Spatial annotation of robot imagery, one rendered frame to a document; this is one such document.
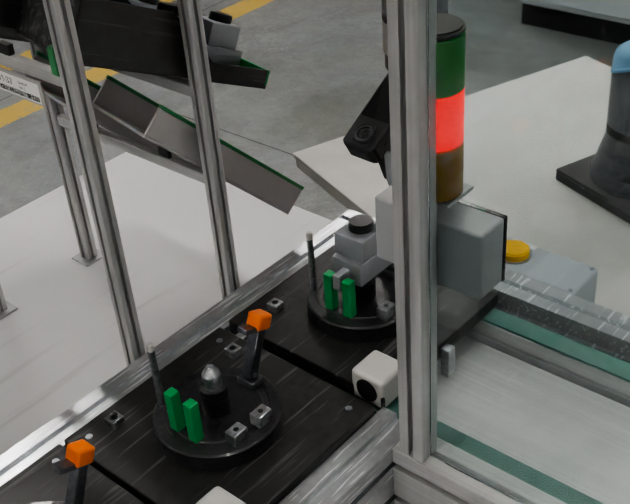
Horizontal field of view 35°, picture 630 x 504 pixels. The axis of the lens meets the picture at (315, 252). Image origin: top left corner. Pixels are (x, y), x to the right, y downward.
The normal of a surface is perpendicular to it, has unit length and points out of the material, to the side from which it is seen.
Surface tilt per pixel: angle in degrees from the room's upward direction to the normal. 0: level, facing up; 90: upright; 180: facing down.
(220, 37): 90
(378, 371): 0
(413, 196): 90
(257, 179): 90
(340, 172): 0
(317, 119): 0
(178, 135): 90
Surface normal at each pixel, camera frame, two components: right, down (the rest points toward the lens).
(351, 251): -0.65, 0.47
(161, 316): -0.07, -0.83
